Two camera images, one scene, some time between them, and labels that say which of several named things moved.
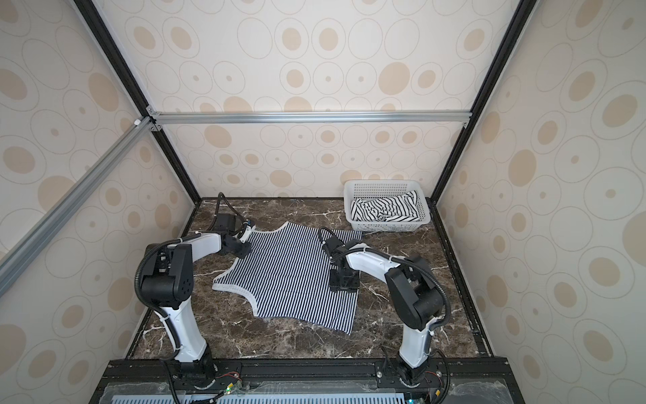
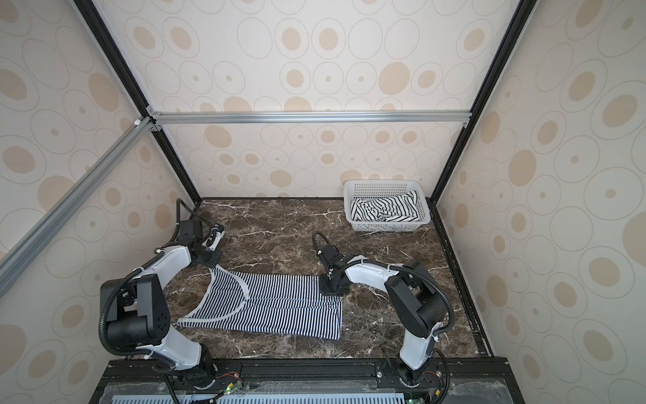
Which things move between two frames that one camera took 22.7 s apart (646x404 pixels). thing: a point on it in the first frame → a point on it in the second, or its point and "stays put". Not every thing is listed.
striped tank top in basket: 402,208 stays put
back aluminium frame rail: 156,119 stays put
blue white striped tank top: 285,276 → 283,304
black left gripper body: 238,249 → 209,257
